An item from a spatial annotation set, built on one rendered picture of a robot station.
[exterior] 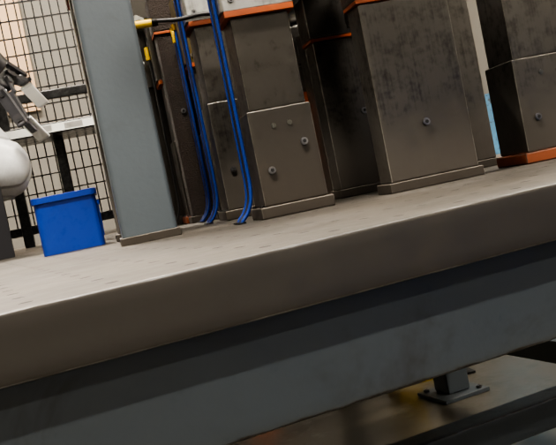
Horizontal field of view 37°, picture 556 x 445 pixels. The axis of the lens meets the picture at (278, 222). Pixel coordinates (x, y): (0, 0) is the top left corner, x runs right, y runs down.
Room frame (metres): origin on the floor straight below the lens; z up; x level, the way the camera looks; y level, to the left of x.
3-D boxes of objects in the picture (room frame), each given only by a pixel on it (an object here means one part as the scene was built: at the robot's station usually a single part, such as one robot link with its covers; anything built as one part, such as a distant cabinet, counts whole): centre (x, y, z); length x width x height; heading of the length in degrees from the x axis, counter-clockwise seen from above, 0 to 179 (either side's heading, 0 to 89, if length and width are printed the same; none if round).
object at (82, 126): (2.45, 0.31, 1.01); 0.90 x 0.22 x 0.03; 102
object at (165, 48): (1.47, 0.13, 0.90); 0.05 x 0.05 x 0.40; 12
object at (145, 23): (1.20, 0.09, 1.00); 0.12 x 0.01 x 0.01; 102
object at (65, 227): (1.32, 0.33, 0.74); 0.11 x 0.10 x 0.09; 12
